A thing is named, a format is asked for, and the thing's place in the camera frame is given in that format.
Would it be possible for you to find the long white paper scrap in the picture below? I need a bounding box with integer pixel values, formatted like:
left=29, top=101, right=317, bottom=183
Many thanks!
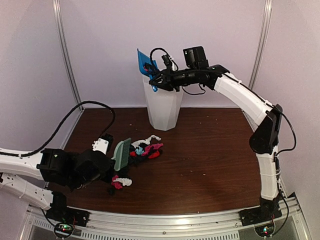
left=131, top=134, right=162, bottom=148

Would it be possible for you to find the light blue paper scrap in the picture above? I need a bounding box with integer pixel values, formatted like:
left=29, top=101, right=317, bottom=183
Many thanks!
left=135, top=146, right=145, bottom=156

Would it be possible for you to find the aluminium right frame rail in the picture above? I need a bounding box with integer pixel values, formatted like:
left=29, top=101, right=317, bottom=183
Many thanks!
left=241, top=0, right=273, bottom=161

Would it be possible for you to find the translucent white waste bin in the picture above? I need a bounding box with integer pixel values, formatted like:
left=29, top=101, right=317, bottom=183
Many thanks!
left=142, top=75, right=184, bottom=131

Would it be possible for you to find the large pink paper scrap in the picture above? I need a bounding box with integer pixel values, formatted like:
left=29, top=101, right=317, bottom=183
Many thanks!
left=111, top=175, right=123, bottom=190

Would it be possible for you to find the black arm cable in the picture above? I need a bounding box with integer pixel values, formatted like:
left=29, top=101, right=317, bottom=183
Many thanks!
left=0, top=100, right=117, bottom=158
left=149, top=47, right=180, bottom=76

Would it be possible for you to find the small black paper ball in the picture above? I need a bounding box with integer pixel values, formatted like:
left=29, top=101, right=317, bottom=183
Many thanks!
left=107, top=187, right=116, bottom=196

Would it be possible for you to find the pink paper strip scrap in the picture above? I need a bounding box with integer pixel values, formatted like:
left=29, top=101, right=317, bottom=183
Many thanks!
left=141, top=143, right=164, bottom=156

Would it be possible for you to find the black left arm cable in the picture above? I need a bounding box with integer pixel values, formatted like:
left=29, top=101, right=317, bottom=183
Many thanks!
left=0, top=100, right=117, bottom=158

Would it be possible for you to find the blue plastic dustpan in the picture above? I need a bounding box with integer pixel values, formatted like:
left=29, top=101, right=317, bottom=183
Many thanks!
left=137, top=49, right=159, bottom=82

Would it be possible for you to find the long black paper scrap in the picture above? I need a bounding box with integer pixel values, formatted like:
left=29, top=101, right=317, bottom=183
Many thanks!
left=117, top=152, right=148, bottom=178

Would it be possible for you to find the mint green hand brush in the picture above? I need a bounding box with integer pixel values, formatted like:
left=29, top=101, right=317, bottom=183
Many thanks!
left=112, top=137, right=131, bottom=172

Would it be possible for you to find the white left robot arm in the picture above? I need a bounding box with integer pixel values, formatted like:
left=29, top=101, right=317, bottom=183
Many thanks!
left=0, top=147, right=115, bottom=222

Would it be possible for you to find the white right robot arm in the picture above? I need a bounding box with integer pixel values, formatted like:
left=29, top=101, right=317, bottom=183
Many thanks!
left=143, top=46, right=282, bottom=221

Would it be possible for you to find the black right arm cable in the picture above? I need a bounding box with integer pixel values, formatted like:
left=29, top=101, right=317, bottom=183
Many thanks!
left=149, top=47, right=180, bottom=76

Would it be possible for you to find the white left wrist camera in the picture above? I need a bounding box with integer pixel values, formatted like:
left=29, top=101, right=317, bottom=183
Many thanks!
left=92, top=134, right=114, bottom=154

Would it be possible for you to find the aluminium frame rail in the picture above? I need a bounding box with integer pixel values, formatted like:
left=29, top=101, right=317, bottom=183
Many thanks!
left=241, top=0, right=273, bottom=161
left=52, top=0, right=84, bottom=148

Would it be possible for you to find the black curled paper scrap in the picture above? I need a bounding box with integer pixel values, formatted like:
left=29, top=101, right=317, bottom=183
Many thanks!
left=143, top=62, right=154, bottom=74

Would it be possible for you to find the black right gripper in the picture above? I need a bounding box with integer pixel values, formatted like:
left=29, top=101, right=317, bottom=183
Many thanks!
left=149, top=65, right=198, bottom=91

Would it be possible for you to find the aluminium left frame rail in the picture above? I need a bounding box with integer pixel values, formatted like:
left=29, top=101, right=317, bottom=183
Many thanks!
left=52, top=0, right=84, bottom=148

